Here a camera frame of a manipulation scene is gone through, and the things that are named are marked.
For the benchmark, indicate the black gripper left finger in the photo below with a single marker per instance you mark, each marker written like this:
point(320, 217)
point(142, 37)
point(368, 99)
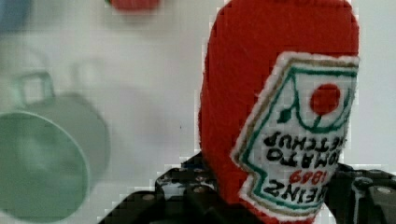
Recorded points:
point(185, 195)

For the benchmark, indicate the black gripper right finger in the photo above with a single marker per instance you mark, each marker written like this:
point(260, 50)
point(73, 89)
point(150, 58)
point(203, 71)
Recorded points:
point(362, 196)

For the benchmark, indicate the red plush ketchup bottle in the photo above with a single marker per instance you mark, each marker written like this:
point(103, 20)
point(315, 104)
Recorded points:
point(279, 83)

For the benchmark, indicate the green mug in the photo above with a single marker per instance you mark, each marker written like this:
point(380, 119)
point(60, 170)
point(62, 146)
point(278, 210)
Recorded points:
point(54, 149)

